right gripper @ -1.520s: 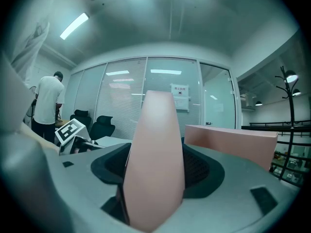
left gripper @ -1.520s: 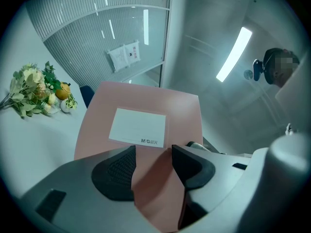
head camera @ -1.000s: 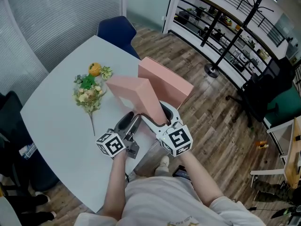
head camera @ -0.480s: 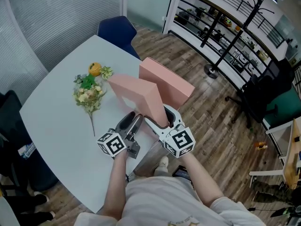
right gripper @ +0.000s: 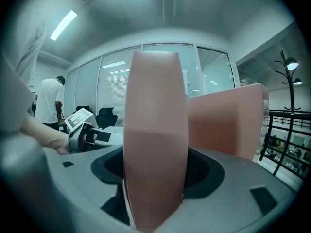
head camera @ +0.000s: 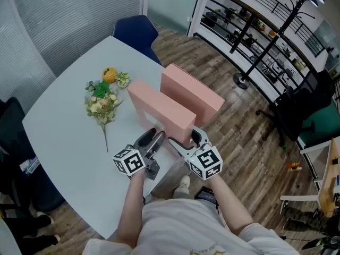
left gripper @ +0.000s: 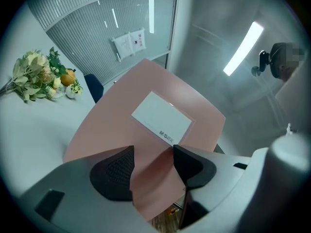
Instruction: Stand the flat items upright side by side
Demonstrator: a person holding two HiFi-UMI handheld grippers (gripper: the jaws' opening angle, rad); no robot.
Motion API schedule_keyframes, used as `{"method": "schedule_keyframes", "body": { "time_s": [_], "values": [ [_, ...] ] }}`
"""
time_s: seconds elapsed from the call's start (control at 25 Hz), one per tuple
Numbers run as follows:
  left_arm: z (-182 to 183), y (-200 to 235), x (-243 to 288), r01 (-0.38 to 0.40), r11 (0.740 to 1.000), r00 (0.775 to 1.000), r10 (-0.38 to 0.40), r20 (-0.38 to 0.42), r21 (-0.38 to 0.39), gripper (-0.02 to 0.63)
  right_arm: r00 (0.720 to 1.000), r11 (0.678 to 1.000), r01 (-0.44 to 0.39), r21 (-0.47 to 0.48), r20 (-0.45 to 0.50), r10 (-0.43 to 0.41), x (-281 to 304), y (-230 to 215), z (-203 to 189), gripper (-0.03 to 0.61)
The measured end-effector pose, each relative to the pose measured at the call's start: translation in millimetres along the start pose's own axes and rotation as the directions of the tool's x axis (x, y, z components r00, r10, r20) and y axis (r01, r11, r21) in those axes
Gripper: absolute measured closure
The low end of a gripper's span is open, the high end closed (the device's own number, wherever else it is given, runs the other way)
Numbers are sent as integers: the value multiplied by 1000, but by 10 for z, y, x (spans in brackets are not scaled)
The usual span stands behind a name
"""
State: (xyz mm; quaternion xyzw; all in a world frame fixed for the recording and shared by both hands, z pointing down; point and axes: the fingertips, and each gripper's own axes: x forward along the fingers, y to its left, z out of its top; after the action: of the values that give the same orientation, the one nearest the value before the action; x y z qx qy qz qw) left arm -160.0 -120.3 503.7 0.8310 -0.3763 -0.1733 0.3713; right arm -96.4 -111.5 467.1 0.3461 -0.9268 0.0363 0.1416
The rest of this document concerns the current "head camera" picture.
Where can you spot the wooden desk with white frame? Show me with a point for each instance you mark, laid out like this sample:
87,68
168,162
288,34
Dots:
325,185

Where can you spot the black device with screen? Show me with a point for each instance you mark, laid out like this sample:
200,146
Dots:
205,195

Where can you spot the frosted glass door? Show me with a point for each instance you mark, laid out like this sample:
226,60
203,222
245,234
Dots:
172,7

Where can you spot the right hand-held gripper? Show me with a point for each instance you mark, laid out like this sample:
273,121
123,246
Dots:
205,162

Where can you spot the person's white shirt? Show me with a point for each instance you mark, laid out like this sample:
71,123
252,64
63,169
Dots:
186,230

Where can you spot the dark blue chair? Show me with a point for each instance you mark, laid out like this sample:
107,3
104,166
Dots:
135,33

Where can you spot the black mesh office chair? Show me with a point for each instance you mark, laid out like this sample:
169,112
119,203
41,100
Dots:
16,142

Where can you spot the black and green office chair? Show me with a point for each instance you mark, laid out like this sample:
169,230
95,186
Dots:
305,110

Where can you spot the clear plastic water bottle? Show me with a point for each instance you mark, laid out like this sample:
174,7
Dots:
29,165

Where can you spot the plain-faced pink file box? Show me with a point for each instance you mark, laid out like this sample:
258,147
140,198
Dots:
191,92

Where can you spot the person's white right shoe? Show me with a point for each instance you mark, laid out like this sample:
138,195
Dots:
184,181

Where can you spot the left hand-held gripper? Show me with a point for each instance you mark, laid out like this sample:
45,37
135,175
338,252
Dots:
128,163

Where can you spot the person's left forearm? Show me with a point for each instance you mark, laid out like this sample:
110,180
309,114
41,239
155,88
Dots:
130,211

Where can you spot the orange pumpkin ornament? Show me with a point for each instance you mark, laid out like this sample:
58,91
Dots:
109,74

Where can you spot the black coat rack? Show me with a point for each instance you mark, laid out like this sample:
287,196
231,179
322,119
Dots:
268,46

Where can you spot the person's right forearm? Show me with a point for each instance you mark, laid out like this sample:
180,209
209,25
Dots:
231,206

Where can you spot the artificial flower bouquet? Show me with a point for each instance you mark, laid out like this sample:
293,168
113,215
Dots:
102,105

